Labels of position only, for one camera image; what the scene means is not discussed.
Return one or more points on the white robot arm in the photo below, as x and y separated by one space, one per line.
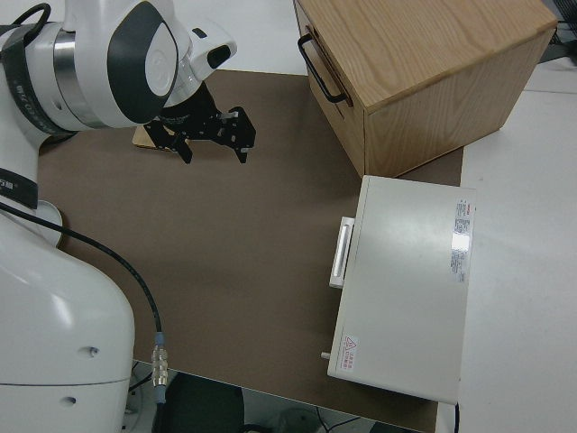
45 293

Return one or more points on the white toaster oven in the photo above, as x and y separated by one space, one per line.
405 293

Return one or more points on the wooden mug rack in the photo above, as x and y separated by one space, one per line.
140 137

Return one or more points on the wooden drawer box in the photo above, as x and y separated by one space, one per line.
428 54

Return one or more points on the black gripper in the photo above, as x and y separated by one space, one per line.
189 115

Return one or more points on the brown table mat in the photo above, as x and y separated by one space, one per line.
225 248

